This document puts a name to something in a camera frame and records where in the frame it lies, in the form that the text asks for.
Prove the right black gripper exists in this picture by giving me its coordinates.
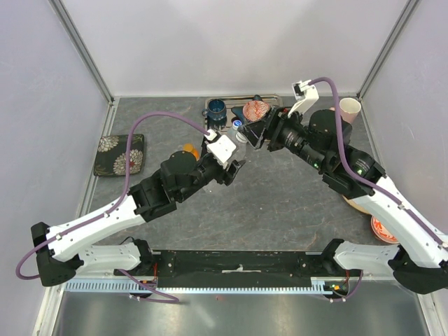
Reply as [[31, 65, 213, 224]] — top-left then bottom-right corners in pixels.
[[238, 104, 328, 172]]

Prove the clear unlabelled water bottle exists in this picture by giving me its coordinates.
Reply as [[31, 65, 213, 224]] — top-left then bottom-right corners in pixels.
[[227, 127, 248, 163]]

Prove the labelled water bottle blue cap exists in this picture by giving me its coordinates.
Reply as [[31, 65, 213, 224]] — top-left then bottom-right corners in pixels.
[[231, 120, 242, 132]]

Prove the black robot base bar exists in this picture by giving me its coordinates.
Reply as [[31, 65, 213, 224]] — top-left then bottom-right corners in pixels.
[[151, 250, 344, 289]]

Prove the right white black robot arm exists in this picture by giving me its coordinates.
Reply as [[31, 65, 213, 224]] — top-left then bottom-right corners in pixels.
[[238, 108, 447, 294]]

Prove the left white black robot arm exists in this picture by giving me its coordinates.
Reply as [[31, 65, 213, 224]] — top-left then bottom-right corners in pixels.
[[31, 151, 246, 287]]

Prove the orange juice bottle left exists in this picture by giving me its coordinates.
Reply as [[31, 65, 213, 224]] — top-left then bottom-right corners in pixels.
[[183, 143, 200, 160]]

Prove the red patterned small bowl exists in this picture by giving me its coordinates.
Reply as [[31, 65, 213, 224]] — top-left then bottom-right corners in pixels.
[[242, 100, 270, 122]]

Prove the blue star shaped dish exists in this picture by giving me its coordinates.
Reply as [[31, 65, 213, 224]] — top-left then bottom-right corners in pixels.
[[230, 94, 281, 123]]

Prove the silver metal tray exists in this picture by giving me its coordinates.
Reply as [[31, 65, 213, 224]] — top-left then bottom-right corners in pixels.
[[203, 94, 283, 133]]

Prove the dark blue ceramic mug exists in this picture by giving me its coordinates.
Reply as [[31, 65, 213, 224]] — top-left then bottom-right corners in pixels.
[[202, 99, 227, 121]]

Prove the pink ceramic mug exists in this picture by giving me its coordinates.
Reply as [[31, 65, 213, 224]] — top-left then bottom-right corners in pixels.
[[339, 97, 361, 124]]

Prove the beige bird painted plate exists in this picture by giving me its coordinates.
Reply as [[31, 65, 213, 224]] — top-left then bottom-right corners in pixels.
[[342, 196, 370, 215]]

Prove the black floral square plate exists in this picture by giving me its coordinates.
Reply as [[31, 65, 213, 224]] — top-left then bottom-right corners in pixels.
[[93, 134, 145, 177]]

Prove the red floral small bowl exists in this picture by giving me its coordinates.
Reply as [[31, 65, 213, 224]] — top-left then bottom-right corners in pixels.
[[370, 216, 398, 244]]

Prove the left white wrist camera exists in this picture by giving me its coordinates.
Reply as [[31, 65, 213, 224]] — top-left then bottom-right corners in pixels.
[[204, 129, 237, 169]]

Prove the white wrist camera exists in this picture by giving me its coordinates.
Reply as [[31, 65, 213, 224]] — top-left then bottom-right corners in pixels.
[[204, 129, 237, 169], [288, 80, 319, 118]]

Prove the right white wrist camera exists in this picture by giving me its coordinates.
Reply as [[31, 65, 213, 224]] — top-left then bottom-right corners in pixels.
[[288, 80, 319, 118]]

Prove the white slotted cable duct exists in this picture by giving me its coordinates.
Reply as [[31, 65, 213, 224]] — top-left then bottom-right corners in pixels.
[[64, 278, 333, 295]]

